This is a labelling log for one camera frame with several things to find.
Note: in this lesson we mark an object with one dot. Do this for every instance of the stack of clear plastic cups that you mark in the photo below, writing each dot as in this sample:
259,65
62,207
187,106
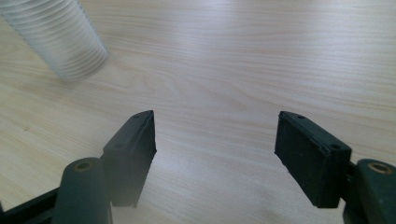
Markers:
59,37

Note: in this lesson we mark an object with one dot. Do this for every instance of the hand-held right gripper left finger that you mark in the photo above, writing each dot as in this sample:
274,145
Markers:
130,155

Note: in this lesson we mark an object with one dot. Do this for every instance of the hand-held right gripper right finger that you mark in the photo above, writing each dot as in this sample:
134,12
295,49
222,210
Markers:
311,161

